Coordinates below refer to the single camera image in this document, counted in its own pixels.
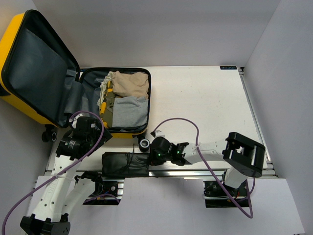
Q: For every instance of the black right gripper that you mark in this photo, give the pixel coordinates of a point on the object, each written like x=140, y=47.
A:
x=154, y=161

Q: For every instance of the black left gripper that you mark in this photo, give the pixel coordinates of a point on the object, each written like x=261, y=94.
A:
x=107, y=136

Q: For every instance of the camouflage yellow green garment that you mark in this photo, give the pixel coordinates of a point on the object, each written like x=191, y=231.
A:
x=106, y=107

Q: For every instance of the black box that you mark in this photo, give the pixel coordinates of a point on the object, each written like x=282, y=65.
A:
x=118, y=165

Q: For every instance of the grey cloth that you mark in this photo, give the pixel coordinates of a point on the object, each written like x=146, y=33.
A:
x=129, y=112

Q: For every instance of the white green patterned garment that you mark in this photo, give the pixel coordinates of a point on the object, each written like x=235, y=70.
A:
x=104, y=86

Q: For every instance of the beige garment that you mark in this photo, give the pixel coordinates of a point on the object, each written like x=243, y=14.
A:
x=136, y=84

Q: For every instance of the yellow hard-shell suitcase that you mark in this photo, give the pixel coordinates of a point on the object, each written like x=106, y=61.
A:
x=40, y=77

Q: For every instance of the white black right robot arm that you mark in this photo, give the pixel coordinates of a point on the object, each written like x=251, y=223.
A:
x=244, y=155

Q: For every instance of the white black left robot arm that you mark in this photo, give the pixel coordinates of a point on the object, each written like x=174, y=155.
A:
x=65, y=193

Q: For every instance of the white foreground board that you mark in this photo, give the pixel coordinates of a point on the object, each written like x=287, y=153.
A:
x=175, y=206

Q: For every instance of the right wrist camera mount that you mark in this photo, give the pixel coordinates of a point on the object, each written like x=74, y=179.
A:
x=157, y=133

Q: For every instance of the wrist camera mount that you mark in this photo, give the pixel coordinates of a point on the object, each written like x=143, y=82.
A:
x=73, y=122
x=157, y=133

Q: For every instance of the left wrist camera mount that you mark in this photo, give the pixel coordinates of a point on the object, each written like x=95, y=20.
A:
x=73, y=122

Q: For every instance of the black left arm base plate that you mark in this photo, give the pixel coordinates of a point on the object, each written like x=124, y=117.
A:
x=109, y=193

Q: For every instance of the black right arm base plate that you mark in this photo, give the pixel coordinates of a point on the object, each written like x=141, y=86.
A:
x=215, y=197

